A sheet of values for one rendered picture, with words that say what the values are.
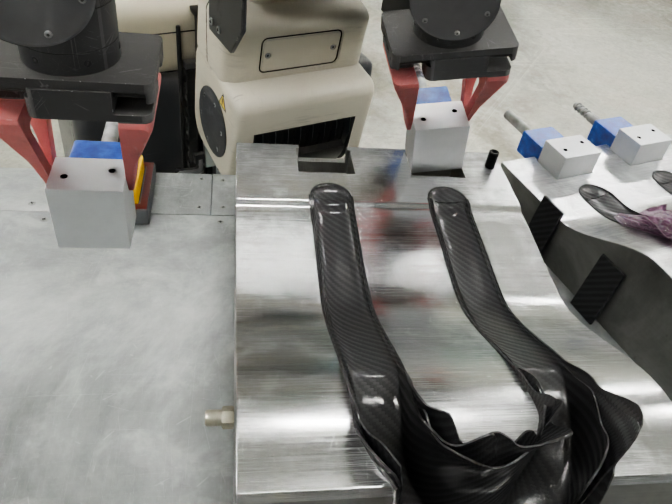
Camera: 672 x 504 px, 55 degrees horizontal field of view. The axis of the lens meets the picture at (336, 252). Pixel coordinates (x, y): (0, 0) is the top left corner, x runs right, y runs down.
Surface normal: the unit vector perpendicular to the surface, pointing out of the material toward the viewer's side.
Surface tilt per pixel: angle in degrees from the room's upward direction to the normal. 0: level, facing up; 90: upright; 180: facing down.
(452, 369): 23
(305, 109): 98
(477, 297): 0
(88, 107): 91
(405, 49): 12
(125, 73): 1
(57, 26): 91
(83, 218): 92
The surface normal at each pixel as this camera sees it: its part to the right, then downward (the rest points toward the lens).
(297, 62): 0.47, 0.73
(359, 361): 0.13, -0.96
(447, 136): 0.10, 0.79
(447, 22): -0.17, 0.77
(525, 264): 0.13, -0.69
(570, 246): -0.91, 0.19
